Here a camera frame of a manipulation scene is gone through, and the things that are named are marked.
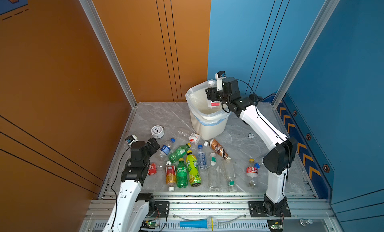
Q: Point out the silver knob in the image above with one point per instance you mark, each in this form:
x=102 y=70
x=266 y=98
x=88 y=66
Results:
x=306 y=222

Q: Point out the left green circuit board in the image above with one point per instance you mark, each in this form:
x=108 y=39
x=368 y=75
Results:
x=149 y=225

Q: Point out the clear green-cap bottle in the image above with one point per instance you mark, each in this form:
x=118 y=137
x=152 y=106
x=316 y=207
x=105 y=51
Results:
x=230 y=176

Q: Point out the orange-red label bottle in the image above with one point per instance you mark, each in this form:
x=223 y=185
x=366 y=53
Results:
x=171 y=178

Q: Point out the red-label yellow-cap bottle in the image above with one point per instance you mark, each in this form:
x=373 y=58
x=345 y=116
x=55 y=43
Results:
x=252 y=171

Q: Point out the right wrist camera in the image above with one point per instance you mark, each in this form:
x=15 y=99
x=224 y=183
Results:
x=219 y=77

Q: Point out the white plastic waste bin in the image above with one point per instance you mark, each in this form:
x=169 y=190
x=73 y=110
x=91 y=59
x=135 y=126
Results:
x=207 y=117

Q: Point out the brown coffee bottle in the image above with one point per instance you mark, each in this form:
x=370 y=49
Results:
x=217 y=148

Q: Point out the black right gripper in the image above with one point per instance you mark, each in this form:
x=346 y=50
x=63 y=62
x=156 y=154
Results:
x=211 y=95

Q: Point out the green bottle lying diagonal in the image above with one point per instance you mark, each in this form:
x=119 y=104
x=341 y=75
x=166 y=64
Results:
x=180 y=152

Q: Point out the clear red-label bottle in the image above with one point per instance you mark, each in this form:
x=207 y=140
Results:
x=212 y=95

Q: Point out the clear crushed red-white bottle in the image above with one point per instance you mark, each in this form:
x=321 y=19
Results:
x=192 y=137

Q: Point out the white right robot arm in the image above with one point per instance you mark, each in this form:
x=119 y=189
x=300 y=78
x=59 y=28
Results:
x=282 y=149

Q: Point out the small blue-cap water bottle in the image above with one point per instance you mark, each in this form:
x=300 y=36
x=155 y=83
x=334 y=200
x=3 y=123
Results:
x=202 y=162

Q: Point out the green circuit board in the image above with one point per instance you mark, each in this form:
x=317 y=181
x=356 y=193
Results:
x=275 y=226
x=149 y=225

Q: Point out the right green circuit board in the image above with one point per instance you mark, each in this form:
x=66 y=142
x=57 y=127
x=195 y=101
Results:
x=275 y=226

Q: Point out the yellow-green tea bottle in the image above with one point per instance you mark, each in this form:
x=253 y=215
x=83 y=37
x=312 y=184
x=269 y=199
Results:
x=192 y=166

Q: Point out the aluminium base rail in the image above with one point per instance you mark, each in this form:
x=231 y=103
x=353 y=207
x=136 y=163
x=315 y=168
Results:
x=238 y=213

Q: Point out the green sprite bottle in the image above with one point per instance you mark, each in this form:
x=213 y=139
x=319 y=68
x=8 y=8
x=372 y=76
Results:
x=182 y=174

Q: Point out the aluminium frame post left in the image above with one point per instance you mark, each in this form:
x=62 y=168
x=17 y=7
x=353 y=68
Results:
x=101 y=34

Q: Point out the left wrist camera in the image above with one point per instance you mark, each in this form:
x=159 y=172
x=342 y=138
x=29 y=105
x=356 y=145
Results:
x=131 y=139

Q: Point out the aluminium frame post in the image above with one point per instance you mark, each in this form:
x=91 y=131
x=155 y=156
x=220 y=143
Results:
x=101 y=34
x=316 y=29

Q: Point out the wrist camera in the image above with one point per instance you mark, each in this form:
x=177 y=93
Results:
x=219 y=77
x=131 y=139

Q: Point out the white alarm clock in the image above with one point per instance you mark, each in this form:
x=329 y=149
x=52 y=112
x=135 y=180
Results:
x=157 y=131

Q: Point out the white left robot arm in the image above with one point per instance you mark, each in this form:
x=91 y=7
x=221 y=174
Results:
x=132 y=206

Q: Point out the aluminium frame post right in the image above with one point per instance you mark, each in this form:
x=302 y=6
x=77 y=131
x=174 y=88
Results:
x=316 y=29

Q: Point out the clear green-label bottle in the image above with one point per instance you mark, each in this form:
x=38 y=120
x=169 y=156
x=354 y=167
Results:
x=214 y=174

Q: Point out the clear blue-cap water bottle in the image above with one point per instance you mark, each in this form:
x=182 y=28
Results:
x=166 y=149

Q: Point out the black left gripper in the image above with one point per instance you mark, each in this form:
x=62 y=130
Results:
x=152 y=150

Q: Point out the red cola bottle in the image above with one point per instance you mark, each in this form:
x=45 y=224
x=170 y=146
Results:
x=152 y=170

